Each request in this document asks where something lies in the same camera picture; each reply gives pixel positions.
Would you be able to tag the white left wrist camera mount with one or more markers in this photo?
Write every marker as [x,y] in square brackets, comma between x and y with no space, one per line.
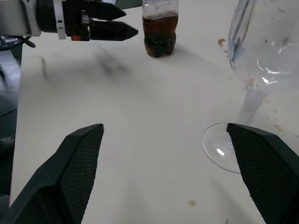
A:
[58,21]

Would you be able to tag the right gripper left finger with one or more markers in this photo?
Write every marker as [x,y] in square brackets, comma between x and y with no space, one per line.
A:
[58,186]

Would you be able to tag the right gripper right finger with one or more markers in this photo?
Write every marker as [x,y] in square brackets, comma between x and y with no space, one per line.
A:
[268,175]

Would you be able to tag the clear bottle with brown drink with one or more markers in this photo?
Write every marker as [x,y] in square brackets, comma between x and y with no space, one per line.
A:
[160,30]

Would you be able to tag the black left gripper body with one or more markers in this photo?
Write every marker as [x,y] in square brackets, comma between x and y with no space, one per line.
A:
[74,18]

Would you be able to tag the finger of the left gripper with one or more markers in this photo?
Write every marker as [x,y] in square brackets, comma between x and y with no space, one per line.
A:
[109,30]
[105,11]

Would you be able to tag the clear wine glass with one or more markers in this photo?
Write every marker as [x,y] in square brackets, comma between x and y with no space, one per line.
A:
[257,46]

